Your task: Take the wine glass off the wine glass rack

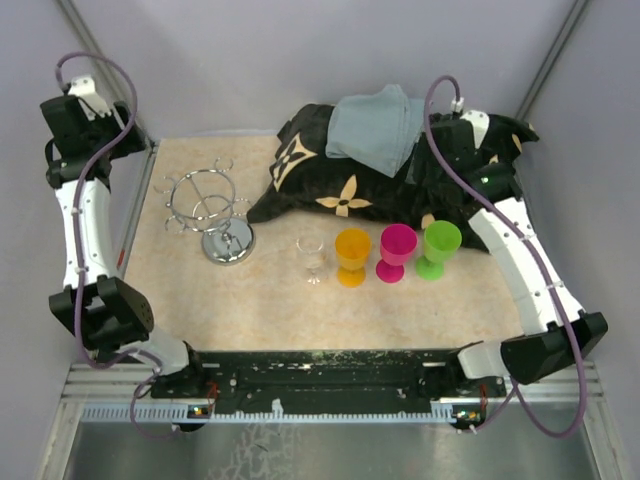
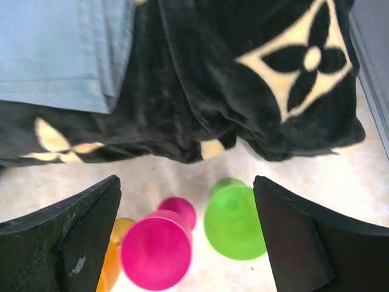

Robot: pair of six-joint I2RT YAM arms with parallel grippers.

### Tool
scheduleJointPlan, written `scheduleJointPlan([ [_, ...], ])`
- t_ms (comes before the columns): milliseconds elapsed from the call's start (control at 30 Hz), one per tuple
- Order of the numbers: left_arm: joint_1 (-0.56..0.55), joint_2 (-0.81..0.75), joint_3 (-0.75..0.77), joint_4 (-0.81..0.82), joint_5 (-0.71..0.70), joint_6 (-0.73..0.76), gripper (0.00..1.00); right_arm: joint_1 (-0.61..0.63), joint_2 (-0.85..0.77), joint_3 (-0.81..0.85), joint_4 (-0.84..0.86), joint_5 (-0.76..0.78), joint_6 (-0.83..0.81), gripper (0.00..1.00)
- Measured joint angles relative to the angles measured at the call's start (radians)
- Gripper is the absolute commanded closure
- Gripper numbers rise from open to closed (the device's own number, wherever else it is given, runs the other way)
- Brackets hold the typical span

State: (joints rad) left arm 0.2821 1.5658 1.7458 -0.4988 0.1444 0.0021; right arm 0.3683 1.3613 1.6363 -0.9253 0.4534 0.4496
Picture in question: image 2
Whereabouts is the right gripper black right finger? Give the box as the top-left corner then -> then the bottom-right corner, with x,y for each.
253,176 -> 388,291

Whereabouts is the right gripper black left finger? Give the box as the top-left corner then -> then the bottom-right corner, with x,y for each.
1,175 -> 122,291

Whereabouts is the orange wine glass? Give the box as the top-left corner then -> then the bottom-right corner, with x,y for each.
96,218 -> 136,292

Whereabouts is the green wine glass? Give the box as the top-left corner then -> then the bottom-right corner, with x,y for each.
204,178 -> 267,261

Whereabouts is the pink wine glass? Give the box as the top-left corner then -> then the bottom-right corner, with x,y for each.
120,197 -> 196,291

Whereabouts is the black patterned blanket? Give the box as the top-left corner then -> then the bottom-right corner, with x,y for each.
1,1 -> 365,168

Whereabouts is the light blue folded towel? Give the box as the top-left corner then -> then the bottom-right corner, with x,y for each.
1,0 -> 137,114

